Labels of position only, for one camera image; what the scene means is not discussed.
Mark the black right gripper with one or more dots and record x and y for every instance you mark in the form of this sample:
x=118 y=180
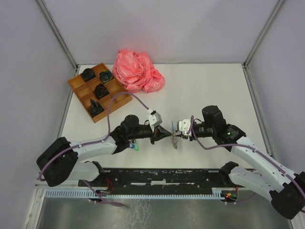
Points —
x=189 y=138

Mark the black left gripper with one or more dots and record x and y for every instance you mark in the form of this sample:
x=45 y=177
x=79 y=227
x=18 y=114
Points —
x=161 y=132

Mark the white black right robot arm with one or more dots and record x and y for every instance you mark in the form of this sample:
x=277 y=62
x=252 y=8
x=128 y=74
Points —
x=282 y=187

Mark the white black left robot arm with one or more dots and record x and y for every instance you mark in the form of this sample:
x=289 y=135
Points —
x=71 y=160

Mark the black rolled item lower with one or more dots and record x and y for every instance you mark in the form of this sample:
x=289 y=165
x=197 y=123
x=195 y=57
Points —
x=95 y=108

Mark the crumpled pink plastic bag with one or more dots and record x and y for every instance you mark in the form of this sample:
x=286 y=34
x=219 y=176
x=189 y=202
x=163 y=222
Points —
x=136 y=72

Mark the black rolled item centre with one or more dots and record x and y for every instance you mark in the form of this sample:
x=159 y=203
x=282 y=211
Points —
x=100 y=91

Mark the black yellow rolled item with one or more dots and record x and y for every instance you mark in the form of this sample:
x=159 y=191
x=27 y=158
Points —
x=105 y=76

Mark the brown wooden compartment tray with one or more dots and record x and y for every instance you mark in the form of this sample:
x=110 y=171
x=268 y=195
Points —
x=84 y=92

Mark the black rolled item top left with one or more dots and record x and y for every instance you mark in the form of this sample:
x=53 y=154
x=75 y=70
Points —
x=88 y=74

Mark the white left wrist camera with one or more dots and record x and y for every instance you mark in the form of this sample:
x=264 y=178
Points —
x=154 y=118

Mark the black metal base rail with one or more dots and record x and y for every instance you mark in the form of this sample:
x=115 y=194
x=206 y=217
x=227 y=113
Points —
x=133 y=180

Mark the white slotted cable duct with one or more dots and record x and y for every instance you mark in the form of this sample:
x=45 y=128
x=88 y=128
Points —
x=212 y=194

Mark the aluminium frame post right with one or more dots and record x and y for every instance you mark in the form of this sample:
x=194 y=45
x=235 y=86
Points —
x=264 y=31

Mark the aluminium frame post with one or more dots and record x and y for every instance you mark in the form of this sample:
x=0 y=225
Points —
x=51 y=23
x=264 y=31

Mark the aluminium front frame rail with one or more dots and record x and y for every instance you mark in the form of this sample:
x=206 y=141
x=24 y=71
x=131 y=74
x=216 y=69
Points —
x=64 y=185

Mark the aluminium frame post left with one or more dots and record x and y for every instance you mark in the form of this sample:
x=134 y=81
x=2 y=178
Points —
x=51 y=23

